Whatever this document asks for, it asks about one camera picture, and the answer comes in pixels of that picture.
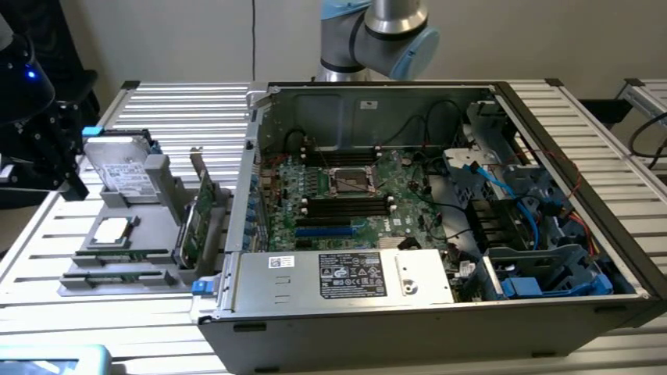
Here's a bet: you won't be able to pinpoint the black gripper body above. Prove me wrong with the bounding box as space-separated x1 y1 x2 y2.
0 34 57 128

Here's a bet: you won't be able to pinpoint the black RAM slot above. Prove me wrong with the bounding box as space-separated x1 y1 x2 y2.
303 200 389 207
304 156 380 163
303 205 391 212
304 148 379 155
304 152 379 159
303 209 392 217
303 196 389 203
304 160 380 167

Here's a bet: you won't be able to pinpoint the silver hard disk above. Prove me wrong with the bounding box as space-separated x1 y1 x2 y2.
83 135 160 196

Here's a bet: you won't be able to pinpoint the silver CPU chip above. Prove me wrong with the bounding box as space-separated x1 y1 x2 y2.
87 216 133 248

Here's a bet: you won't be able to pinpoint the grey parts rack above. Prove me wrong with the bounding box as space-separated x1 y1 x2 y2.
55 153 236 298

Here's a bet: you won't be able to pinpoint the green graphics card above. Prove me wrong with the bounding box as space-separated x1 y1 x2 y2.
175 146 223 271

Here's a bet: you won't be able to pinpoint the teal framed device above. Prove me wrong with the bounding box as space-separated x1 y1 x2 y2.
0 345 113 375

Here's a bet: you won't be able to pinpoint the black expansion slot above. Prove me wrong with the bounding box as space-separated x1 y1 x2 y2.
295 217 352 229

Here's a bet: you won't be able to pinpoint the blue expansion slot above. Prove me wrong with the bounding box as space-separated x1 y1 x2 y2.
293 227 356 238

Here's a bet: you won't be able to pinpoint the silver power supply unit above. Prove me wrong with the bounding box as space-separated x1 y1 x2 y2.
227 248 457 314

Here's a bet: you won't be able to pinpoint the metal CPU socket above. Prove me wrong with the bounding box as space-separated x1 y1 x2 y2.
317 166 380 196

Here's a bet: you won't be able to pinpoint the green motherboard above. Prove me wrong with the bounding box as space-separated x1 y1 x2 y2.
260 150 449 253

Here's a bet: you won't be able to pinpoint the open grey PC case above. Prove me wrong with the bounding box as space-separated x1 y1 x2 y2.
189 80 667 370

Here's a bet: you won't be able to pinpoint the grey metal disk bay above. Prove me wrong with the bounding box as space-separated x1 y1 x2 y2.
441 99 600 251

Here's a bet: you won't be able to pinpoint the blue disk caddy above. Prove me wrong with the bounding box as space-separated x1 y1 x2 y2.
493 272 614 301

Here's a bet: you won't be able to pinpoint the grey plastic disk bay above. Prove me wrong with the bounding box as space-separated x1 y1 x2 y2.
481 243 608 302

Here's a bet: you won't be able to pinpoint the slatted metal side table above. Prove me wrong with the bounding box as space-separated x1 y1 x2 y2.
616 77 667 127

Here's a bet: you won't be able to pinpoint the short black wire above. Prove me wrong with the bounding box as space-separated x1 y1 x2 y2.
283 128 309 158

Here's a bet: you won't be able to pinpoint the black wall cable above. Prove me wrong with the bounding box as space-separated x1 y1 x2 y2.
249 0 259 82

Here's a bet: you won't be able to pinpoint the black looped wire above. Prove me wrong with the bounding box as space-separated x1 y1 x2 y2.
388 99 465 152

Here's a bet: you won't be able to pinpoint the blue SATA wire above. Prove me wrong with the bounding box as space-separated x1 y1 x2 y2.
469 162 544 248

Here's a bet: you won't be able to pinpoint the thin red wire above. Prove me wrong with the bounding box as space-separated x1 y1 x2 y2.
519 127 586 201

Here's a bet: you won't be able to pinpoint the red yellow power wires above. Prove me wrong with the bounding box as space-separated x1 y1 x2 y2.
566 209 602 259

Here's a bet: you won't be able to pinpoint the thick black cable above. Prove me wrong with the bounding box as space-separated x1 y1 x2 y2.
631 110 667 162

